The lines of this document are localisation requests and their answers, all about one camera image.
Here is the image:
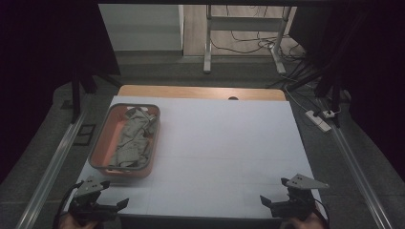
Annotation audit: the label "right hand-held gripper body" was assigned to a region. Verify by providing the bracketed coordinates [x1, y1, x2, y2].
[270, 173, 330, 221]

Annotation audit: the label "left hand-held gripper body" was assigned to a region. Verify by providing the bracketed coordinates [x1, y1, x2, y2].
[68, 176, 118, 227]

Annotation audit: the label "grey garment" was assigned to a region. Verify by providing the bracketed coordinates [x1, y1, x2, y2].
[109, 107, 159, 169]

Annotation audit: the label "orange plastic basket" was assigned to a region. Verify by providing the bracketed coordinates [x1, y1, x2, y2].
[88, 103, 161, 178]

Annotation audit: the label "person's left hand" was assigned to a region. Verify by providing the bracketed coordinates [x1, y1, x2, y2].
[58, 213, 103, 229]

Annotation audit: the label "person's right hand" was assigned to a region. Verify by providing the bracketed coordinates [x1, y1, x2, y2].
[286, 213, 327, 229]

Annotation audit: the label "black floor socket plate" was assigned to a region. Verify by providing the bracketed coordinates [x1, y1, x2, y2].
[74, 123, 96, 147]

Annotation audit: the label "white power strip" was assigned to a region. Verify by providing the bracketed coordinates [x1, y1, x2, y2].
[305, 110, 332, 133]

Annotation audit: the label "white table cover sheet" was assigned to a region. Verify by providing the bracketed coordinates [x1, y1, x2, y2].
[63, 95, 323, 220]

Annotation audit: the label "black stand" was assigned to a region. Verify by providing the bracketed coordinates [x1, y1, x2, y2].
[286, 63, 344, 129]
[70, 68, 122, 125]

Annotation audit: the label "wooden table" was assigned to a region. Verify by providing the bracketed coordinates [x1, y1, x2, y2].
[117, 84, 287, 102]

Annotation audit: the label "dark curtain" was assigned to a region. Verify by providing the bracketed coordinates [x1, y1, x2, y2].
[0, 0, 121, 185]
[289, 0, 405, 182]

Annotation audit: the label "white cabinet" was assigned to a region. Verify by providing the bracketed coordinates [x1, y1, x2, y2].
[98, 3, 185, 52]

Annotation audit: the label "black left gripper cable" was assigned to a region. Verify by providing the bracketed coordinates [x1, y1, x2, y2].
[52, 180, 85, 229]

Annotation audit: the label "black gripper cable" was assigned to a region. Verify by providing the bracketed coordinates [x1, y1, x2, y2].
[52, 180, 85, 229]
[313, 198, 330, 223]

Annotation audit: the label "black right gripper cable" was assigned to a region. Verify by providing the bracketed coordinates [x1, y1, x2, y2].
[313, 198, 330, 223]

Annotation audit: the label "aluminium rail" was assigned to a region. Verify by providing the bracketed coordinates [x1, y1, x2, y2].
[15, 109, 89, 229]
[318, 98, 394, 229]

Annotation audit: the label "white power cable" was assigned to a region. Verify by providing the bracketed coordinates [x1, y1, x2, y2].
[284, 87, 309, 113]

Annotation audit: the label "black floor cables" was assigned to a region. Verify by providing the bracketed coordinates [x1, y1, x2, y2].
[209, 4, 307, 62]

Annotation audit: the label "grey metal desk frame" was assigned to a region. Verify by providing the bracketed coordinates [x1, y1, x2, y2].
[202, 4, 292, 75]

